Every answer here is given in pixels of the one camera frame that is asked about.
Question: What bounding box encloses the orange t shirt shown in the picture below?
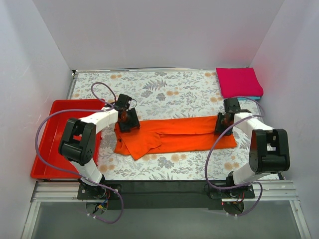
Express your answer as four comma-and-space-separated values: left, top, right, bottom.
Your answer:
114, 115, 237, 161

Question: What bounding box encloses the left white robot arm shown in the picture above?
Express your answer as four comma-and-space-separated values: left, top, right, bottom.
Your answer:
58, 94, 140, 199

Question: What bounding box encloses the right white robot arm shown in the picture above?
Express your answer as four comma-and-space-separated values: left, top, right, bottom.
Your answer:
215, 98, 290, 198

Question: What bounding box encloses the folded teal t shirt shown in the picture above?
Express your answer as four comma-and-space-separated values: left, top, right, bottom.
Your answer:
237, 96, 261, 101

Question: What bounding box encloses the floral patterned table mat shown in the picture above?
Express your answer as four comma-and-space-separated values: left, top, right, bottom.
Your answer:
72, 70, 250, 180

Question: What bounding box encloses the folded magenta t shirt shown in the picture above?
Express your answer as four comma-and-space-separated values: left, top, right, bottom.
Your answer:
216, 68, 264, 98

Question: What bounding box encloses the red plastic bin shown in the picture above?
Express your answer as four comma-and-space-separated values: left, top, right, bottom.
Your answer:
30, 99, 104, 180

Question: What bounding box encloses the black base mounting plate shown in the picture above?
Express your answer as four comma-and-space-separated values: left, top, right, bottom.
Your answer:
77, 180, 255, 210

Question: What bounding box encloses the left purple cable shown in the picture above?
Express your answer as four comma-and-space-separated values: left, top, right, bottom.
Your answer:
34, 82, 125, 224

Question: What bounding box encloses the purple cable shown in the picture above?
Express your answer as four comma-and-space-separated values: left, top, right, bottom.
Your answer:
34, 82, 125, 224
205, 96, 265, 217

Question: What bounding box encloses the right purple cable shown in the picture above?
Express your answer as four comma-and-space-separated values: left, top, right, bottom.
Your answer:
205, 96, 265, 217

